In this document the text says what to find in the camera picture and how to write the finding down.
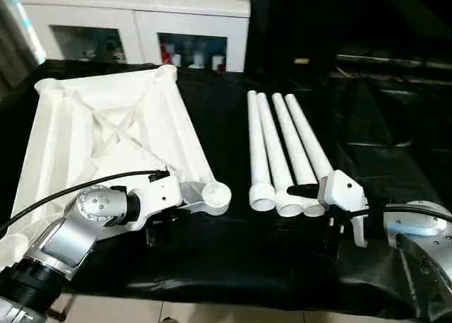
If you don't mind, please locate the white plastic table leg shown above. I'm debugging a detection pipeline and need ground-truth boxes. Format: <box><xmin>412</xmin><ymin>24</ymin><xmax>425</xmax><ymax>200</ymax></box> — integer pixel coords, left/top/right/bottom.
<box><xmin>270</xmin><ymin>92</ymin><xmax>325</xmax><ymax>218</ymax></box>
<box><xmin>246</xmin><ymin>90</ymin><xmax>277</xmax><ymax>211</ymax></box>
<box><xmin>283</xmin><ymin>93</ymin><xmax>335</xmax><ymax>182</ymax></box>
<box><xmin>256</xmin><ymin>92</ymin><xmax>305</xmax><ymax>218</ymax></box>

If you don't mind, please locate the white plastic table top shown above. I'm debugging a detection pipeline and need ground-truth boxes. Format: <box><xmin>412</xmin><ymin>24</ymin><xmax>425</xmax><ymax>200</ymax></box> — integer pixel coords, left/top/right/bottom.
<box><xmin>0</xmin><ymin>64</ymin><xmax>232</xmax><ymax>267</ymax></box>

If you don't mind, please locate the black work surface mat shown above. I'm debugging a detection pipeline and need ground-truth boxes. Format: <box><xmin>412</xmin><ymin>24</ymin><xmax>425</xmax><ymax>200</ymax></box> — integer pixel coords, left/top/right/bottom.
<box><xmin>0</xmin><ymin>59</ymin><xmax>452</xmax><ymax>319</ymax></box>

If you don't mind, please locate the long dark metal rod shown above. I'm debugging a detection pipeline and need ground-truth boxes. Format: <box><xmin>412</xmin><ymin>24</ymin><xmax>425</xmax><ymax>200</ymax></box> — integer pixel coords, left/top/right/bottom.
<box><xmin>335</xmin><ymin>54</ymin><xmax>452</xmax><ymax>70</ymax></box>

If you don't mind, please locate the black backdrop cloth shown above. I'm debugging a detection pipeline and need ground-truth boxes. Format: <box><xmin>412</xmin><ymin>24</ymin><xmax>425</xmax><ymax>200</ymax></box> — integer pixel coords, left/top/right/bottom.
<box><xmin>246</xmin><ymin>0</ymin><xmax>452</xmax><ymax>73</ymax></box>

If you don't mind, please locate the white glass-door cabinet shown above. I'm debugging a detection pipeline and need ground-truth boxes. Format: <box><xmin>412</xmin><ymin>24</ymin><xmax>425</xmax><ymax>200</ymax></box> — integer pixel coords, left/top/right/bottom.
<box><xmin>20</xmin><ymin>0</ymin><xmax>251</xmax><ymax>73</ymax></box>

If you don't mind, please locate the grey curtain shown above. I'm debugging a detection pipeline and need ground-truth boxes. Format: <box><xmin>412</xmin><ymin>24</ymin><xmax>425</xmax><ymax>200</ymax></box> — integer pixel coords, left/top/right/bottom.
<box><xmin>0</xmin><ymin>11</ymin><xmax>38</xmax><ymax>98</ymax></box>

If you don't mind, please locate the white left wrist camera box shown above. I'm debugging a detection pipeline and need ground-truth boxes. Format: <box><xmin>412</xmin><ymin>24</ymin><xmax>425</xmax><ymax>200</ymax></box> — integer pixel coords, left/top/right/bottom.
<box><xmin>132</xmin><ymin>176</ymin><xmax>184</xmax><ymax>233</ymax></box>

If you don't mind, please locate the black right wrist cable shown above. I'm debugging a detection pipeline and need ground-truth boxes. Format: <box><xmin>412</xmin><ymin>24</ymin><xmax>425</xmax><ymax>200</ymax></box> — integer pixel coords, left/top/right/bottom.
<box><xmin>359</xmin><ymin>199</ymin><xmax>452</xmax><ymax>222</ymax></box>

